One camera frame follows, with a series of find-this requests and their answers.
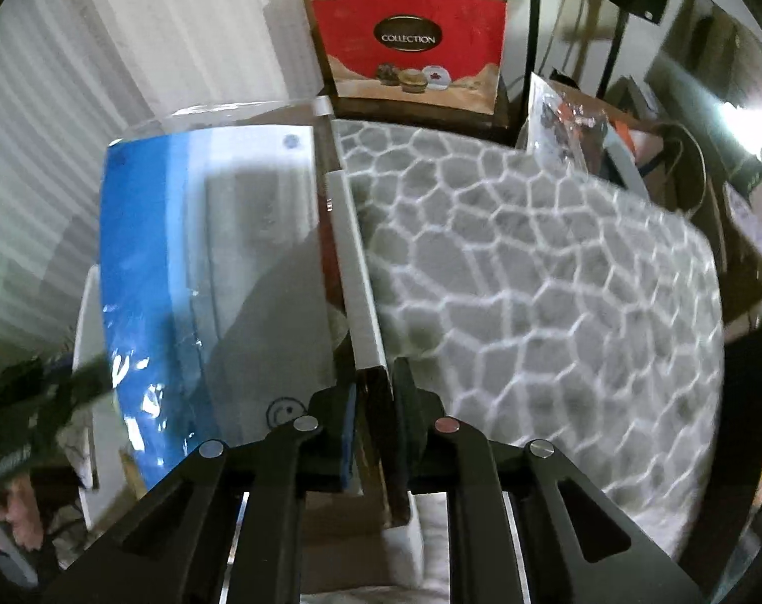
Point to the white curtain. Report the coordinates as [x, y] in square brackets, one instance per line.
[73, 75]

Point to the brown sofa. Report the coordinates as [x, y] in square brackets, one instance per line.
[695, 44]

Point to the blue and white zip bag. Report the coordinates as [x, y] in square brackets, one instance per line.
[142, 251]

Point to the clear plastic bag of parts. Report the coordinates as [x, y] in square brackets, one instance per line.
[557, 126]

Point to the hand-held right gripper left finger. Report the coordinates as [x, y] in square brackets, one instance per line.
[349, 447]

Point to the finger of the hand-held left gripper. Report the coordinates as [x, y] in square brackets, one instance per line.
[85, 379]

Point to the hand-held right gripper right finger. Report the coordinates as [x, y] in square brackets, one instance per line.
[403, 428]

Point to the person's left hand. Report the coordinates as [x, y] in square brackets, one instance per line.
[23, 509]

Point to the white cardboard box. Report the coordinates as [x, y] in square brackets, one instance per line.
[356, 264]

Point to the black glass side table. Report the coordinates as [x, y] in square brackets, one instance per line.
[752, 421]

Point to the black speaker stand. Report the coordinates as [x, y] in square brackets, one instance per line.
[612, 56]
[532, 44]

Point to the red Collection gift box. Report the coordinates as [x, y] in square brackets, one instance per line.
[356, 25]

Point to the black lamp device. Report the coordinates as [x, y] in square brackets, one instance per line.
[743, 123]

